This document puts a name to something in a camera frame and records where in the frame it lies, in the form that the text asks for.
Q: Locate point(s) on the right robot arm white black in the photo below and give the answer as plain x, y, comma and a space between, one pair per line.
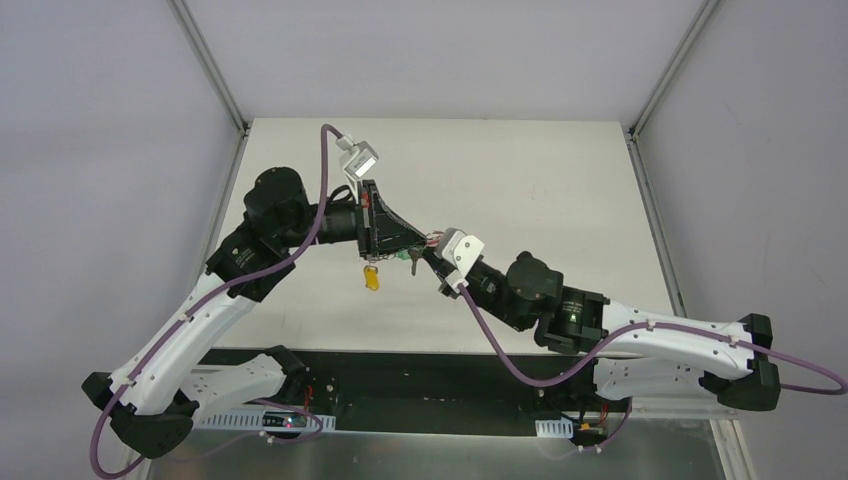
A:
628, 352

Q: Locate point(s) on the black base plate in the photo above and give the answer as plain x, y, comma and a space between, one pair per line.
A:
434, 393

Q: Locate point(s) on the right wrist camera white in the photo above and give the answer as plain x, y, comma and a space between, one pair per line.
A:
460, 250

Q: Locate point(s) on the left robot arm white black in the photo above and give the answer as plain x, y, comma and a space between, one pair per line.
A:
156, 398

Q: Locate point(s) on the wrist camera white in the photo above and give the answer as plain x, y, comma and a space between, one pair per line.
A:
460, 250
357, 159

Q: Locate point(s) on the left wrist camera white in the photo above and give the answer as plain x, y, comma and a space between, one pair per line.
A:
357, 159

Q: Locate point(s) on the key with yellow tag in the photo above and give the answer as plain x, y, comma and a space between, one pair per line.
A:
371, 277

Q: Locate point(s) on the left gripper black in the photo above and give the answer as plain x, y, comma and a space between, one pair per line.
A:
367, 219

